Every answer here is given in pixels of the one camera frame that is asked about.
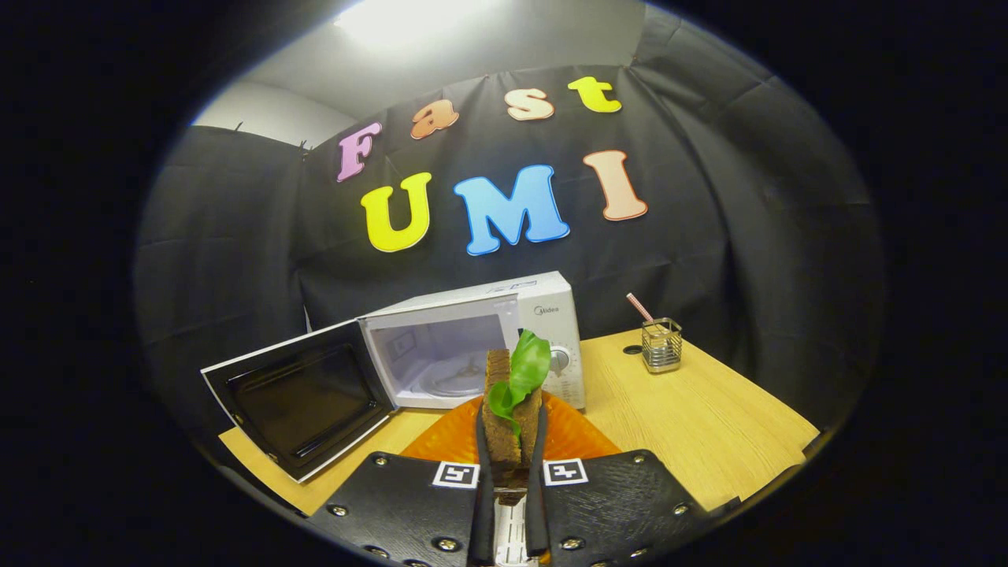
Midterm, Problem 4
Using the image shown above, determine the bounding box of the wire mesh holder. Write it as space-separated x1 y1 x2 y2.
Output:
641 317 684 374

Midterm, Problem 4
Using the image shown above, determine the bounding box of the black backdrop cloth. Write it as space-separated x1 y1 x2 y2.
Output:
134 8 887 442

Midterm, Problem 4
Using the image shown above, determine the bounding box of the white microwave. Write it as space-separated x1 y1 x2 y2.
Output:
201 271 587 484

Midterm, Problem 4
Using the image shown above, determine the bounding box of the brown bread lettuce sandwich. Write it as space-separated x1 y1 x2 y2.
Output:
480 329 552 505

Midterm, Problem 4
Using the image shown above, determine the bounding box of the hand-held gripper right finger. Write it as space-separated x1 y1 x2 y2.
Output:
525 391 713 567

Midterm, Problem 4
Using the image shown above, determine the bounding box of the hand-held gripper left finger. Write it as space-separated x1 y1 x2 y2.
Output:
307 396 495 567

